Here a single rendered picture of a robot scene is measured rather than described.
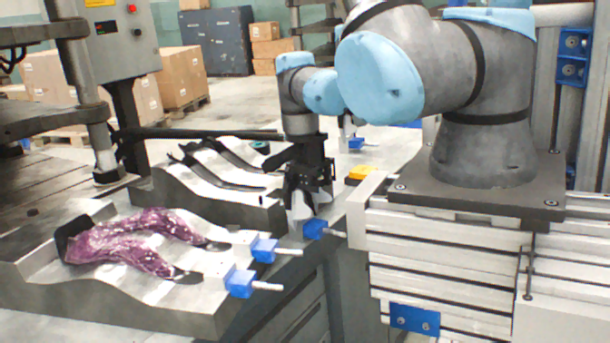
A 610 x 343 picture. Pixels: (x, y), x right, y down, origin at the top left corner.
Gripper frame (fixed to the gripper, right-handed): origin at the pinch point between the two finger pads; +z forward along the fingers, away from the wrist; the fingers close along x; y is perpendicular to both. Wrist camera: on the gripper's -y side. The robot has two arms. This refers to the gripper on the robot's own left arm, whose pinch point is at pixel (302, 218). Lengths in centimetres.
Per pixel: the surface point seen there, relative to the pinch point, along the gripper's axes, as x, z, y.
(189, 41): 503, 22, -576
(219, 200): -5.9, -3.3, -18.8
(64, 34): 3, -40, -78
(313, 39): 591, 35, -381
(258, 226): -6.1, 0.7, -7.8
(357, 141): 53, 1, -14
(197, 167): 1.8, -6.8, -32.8
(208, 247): -18.9, -0.5, -10.1
